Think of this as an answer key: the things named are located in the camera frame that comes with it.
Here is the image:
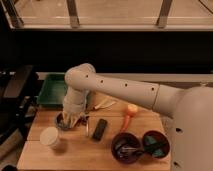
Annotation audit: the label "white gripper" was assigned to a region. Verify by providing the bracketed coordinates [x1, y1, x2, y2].
[62, 87, 88, 127]

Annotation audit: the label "white paper cup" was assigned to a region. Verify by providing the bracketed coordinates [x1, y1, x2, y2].
[40, 127, 60, 149]

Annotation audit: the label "green plastic tray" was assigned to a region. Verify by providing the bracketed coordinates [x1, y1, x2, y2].
[37, 74, 67, 108]

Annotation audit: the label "black chair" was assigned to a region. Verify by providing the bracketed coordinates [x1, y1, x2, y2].
[0, 65, 38, 145]

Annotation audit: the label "dark metal cup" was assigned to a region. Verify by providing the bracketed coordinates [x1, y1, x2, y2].
[54, 112, 78, 131]

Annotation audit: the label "metal utensils in bowl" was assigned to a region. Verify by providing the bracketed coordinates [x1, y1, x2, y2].
[116, 144, 141, 158]

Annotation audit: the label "dark red bowl right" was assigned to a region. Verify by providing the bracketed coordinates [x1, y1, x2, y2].
[142, 130, 170, 159]

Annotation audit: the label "dark red bowl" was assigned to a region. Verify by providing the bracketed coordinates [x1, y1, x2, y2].
[111, 132, 144, 164]
[142, 130, 170, 159]

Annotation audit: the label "teal items in bowl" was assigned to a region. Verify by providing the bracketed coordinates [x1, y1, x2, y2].
[145, 136, 166, 158]

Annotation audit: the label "dark red bowl left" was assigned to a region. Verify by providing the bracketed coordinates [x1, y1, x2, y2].
[111, 132, 144, 164]

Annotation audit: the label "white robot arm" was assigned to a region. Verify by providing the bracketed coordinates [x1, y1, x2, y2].
[63, 63, 213, 171]

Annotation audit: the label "black rectangular remote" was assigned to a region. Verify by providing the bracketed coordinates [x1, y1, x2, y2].
[92, 119, 107, 141]

